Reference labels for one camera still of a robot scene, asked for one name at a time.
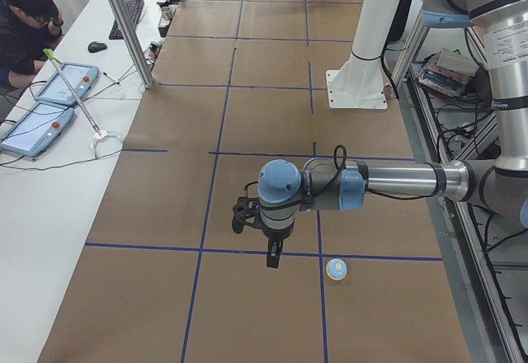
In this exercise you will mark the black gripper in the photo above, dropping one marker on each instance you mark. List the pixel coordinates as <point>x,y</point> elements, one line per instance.
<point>276,236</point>

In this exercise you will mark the light blue call bell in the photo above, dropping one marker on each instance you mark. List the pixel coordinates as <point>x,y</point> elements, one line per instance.
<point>336,269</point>

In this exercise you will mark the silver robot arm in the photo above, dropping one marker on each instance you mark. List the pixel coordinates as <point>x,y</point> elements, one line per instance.
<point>341,184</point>

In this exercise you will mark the stack of books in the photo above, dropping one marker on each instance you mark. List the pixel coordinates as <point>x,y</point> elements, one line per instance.
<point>447,72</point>

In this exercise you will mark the metal cup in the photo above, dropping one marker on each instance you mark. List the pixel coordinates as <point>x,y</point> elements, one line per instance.
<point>166,13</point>

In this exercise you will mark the lower teach pendant tablet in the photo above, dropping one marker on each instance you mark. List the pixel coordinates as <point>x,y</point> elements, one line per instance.
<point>37,129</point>

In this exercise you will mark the black computer mouse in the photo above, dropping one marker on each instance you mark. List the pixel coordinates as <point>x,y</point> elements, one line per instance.
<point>96,46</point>

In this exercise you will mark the reacher grabber stick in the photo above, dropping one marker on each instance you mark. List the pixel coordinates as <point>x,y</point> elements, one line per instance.
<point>100,134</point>

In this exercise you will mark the seated person in black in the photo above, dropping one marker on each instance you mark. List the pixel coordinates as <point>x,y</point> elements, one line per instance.
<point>28,27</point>

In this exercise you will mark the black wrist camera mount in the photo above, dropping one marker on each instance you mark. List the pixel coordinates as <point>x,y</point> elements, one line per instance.
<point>246,213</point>

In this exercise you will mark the white camera mast with base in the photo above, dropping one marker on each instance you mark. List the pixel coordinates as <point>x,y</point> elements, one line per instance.
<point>359,83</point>

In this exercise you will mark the aluminium frame post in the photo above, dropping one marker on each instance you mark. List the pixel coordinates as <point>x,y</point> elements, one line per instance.
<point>132,42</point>

